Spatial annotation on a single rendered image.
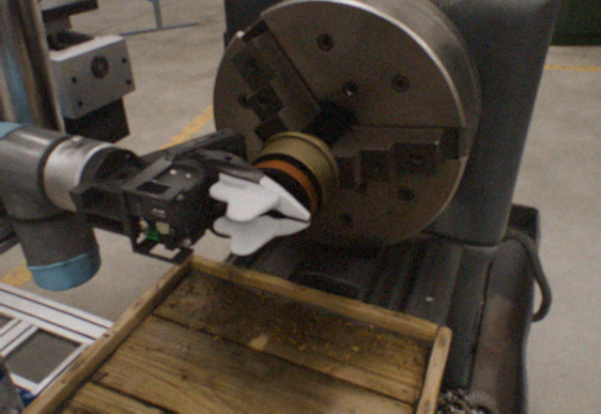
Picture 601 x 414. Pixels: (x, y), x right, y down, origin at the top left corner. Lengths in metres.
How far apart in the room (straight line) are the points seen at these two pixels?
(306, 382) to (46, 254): 0.31
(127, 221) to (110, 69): 0.44
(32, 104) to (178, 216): 0.30
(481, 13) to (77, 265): 0.55
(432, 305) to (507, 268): 0.64
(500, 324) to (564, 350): 0.80
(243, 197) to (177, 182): 0.06
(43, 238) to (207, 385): 0.23
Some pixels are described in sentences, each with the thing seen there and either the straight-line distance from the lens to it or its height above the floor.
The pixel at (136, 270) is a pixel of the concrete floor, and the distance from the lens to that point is 2.18.
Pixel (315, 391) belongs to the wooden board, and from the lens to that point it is 0.57.
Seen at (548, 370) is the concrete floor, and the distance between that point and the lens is 1.89.
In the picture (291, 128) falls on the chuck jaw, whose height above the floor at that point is 1.12.
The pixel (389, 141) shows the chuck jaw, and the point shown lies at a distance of 0.53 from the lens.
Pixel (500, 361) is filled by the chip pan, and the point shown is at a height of 0.54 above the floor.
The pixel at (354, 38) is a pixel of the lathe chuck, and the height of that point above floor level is 1.20.
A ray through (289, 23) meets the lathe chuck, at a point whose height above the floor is 1.21.
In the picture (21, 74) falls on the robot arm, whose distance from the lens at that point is 0.68.
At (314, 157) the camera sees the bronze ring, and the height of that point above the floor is 1.11.
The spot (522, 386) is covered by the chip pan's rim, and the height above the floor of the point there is 0.59.
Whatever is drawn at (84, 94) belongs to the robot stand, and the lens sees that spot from 0.86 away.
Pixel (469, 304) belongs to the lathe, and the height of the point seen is 0.75.
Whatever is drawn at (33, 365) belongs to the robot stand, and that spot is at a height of 0.21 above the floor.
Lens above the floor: 1.34
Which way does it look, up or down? 31 degrees down
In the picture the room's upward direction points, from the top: straight up
